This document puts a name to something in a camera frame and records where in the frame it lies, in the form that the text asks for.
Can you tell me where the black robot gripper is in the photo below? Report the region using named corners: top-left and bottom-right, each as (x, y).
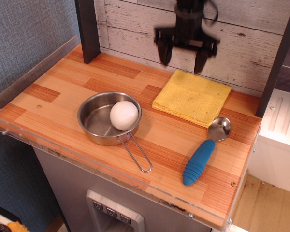
top-left (155, 12), bottom-right (219, 73)

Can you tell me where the yellow cloth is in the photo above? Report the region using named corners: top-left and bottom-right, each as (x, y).
top-left (152, 70), bottom-right (232, 128)

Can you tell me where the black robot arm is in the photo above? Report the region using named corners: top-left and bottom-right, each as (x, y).
top-left (155, 0), bottom-right (220, 73)

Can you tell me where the white ball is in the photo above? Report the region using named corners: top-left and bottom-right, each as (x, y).
top-left (110, 101), bottom-right (139, 131)

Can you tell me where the small steel saucepan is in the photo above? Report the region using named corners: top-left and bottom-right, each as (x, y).
top-left (77, 91), bottom-right (152, 173)

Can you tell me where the grey toy fridge cabinet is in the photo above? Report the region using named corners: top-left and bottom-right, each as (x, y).
top-left (34, 148), bottom-right (211, 232)

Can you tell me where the silver dispenser panel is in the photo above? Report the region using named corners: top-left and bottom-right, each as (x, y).
top-left (86, 189), bottom-right (145, 232)

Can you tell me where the clear acrylic edge guard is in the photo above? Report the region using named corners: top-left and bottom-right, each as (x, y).
top-left (0, 111), bottom-right (236, 230)

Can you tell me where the yellow object bottom left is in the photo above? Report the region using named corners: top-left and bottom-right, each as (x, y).
top-left (7, 221), bottom-right (29, 232)

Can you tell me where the black cable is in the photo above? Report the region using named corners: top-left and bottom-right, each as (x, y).
top-left (202, 0), bottom-right (219, 25)

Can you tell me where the blue handled metal spoon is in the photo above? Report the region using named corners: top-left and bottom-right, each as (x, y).
top-left (182, 117), bottom-right (232, 186)

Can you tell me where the dark right post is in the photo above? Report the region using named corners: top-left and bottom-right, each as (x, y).
top-left (255, 17), bottom-right (290, 118)

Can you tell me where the dark post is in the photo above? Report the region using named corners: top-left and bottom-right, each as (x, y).
top-left (74, 0), bottom-right (101, 64)
top-left (255, 17), bottom-right (290, 118)

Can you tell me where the dark left post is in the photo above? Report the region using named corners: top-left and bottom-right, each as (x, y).
top-left (74, 0), bottom-right (101, 64)

